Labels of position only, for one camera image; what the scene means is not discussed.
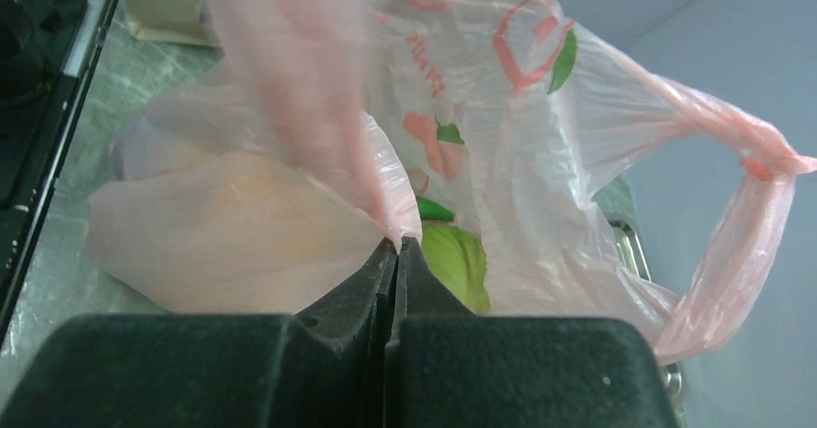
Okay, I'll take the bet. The metal baking tray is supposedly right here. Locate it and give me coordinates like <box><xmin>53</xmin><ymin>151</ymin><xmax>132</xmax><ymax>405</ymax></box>
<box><xmin>608</xmin><ymin>219</ymin><xmax>684</xmax><ymax>408</ymax></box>

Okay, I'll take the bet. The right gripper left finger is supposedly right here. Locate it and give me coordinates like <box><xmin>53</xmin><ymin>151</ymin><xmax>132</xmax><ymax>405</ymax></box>
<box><xmin>1</xmin><ymin>241</ymin><xmax>397</xmax><ymax>427</ymax></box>

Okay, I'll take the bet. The green cabbage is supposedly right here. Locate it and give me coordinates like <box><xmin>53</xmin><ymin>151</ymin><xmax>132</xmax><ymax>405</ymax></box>
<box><xmin>421</xmin><ymin>223</ymin><xmax>490</xmax><ymax>315</ymax></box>

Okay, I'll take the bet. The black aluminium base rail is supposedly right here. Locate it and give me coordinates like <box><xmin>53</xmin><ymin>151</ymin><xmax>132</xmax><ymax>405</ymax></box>
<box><xmin>1</xmin><ymin>0</ymin><xmax>119</xmax><ymax>332</ymax></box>

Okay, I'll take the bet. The beige canvas tote bag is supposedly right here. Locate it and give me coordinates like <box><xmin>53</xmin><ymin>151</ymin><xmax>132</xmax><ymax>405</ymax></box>
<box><xmin>125</xmin><ymin>0</ymin><xmax>217</xmax><ymax>47</ymax></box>

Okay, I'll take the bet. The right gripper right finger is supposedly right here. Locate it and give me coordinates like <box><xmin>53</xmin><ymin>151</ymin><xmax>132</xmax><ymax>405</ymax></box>
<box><xmin>385</xmin><ymin>238</ymin><xmax>677</xmax><ymax>427</ymax></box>

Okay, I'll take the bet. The pink plastic grocery bag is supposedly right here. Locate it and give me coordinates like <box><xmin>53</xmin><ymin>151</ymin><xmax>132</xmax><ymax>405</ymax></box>
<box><xmin>86</xmin><ymin>0</ymin><xmax>816</xmax><ymax>363</ymax></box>

